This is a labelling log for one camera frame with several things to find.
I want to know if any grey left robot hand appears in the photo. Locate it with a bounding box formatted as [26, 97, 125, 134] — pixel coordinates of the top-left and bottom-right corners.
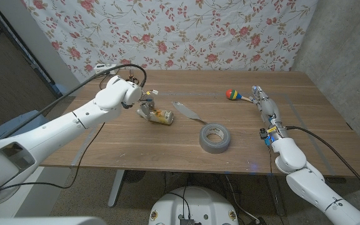
[137, 91, 159, 121]

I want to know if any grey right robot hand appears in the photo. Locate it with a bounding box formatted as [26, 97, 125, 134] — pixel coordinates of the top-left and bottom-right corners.
[249, 84, 289, 143]

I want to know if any grey duct tape roll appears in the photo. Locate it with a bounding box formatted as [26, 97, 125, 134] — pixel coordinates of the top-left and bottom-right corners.
[171, 101, 232, 154]

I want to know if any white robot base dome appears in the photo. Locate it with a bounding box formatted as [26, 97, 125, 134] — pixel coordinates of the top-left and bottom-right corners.
[148, 186, 239, 225]

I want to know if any colourful striped wooden maraca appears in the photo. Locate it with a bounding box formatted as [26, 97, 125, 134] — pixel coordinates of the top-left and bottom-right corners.
[225, 89, 253, 103]

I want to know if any floral backdrop cloth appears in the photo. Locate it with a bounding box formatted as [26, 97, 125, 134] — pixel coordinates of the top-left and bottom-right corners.
[22, 0, 320, 86]

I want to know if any grey table leg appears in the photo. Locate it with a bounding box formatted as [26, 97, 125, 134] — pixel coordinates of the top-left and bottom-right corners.
[266, 174, 286, 217]
[107, 169, 126, 208]

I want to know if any white robot torso cover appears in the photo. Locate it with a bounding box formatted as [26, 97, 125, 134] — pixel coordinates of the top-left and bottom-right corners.
[0, 216, 108, 225]

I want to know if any black looped power cord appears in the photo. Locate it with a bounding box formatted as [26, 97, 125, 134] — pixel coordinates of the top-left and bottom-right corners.
[98, 74, 111, 90]

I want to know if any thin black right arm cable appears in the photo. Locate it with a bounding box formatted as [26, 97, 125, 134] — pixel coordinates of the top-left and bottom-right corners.
[266, 145, 274, 174]

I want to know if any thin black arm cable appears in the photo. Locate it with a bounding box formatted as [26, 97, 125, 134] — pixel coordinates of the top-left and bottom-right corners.
[266, 145, 274, 174]
[0, 122, 106, 191]

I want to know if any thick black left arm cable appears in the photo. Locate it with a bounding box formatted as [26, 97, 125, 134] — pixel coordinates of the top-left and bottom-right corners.
[1, 63, 148, 140]

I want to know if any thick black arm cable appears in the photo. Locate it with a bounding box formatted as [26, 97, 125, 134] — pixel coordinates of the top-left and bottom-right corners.
[286, 125, 360, 203]
[1, 63, 148, 140]

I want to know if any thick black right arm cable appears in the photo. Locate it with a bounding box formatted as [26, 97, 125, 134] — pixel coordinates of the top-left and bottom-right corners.
[286, 125, 360, 203]

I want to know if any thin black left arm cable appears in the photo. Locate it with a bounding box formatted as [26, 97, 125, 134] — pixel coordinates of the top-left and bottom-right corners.
[0, 122, 106, 191]

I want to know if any grey floor cable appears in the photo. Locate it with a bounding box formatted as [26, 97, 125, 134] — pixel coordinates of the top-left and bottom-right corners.
[225, 174, 262, 224]

